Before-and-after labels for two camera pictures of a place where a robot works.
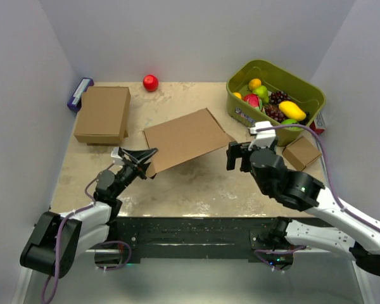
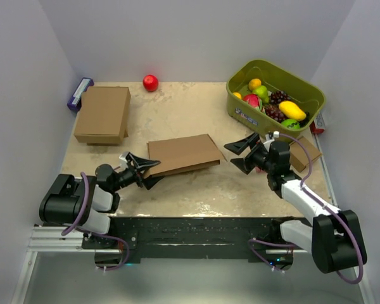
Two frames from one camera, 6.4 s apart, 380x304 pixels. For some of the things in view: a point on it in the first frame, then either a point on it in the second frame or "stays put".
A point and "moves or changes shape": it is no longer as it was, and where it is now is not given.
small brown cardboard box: (301, 152) stays put
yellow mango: (291, 110) stays put
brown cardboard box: (183, 139) moves or changes shape
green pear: (262, 92) stays put
